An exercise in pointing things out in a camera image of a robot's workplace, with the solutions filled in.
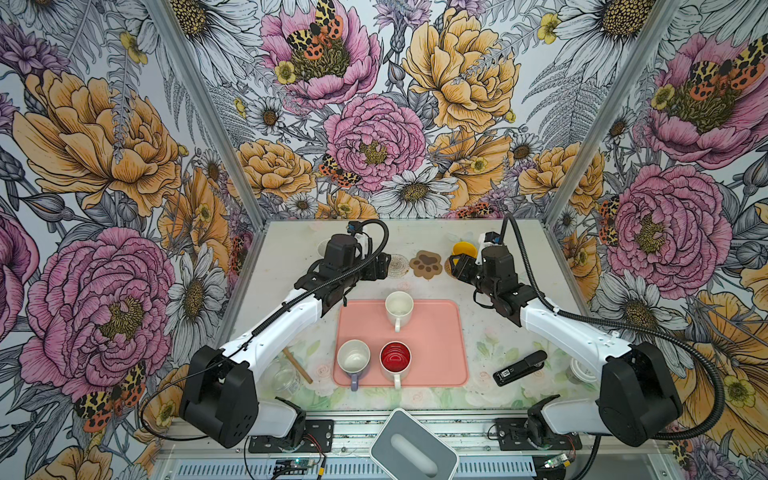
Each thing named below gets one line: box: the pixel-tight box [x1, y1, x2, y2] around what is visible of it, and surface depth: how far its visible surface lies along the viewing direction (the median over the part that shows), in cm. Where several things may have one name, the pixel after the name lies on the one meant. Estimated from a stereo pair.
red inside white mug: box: [379, 340, 412, 390], surface depth 83 cm
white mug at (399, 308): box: [385, 290, 414, 333], surface depth 91 cm
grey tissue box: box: [369, 408, 460, 480], surface depth 70 cm
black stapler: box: [493, 350, 548, 387], surface depth 83 cm
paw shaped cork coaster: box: [409, 250, 443, 280], surface depth 111 cm
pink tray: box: [333, 299, 469, 387], surface depth 93 cm
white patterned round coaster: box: [388, 253, 409, 279], surface depth 110 cm
